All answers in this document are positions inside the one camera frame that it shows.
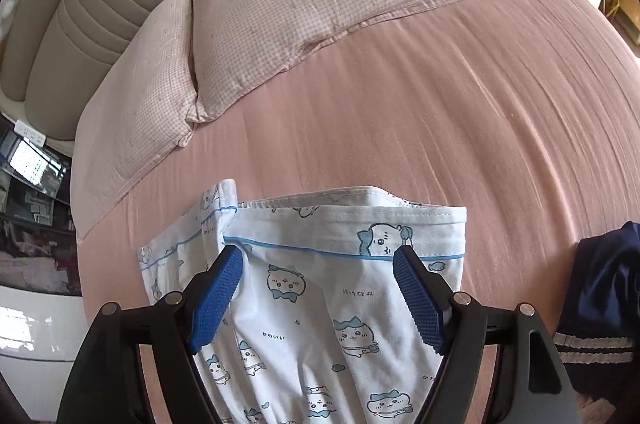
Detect white bedside cabinet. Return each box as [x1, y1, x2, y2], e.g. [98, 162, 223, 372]
[0, 284, 93, 362]

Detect pink bed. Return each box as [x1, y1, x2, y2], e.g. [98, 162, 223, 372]
[70, 0, 640, 424]

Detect small pink checked pillow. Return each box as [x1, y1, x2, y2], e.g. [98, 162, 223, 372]
[72, 0, 201, 240]

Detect navy garment with white stripes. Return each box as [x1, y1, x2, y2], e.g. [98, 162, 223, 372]
[555, 221, 640, 424]

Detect grey padded headboard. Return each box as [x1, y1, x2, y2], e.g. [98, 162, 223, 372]
[0, 0, 281, 140]

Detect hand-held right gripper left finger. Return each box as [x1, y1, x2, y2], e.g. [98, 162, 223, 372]
[55, 245, 244, 424]

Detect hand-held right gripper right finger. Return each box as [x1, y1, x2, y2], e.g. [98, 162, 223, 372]
[393, 247, 583, 424]

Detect dark mirrored cabinet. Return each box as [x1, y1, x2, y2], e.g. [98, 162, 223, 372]
[0, 124, 83, 295]

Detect white power strip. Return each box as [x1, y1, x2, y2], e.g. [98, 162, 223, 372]
[14, 119, 48, 145]

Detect white cartoon print pajama pants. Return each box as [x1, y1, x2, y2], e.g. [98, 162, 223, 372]
[137, 178, 468, 424]

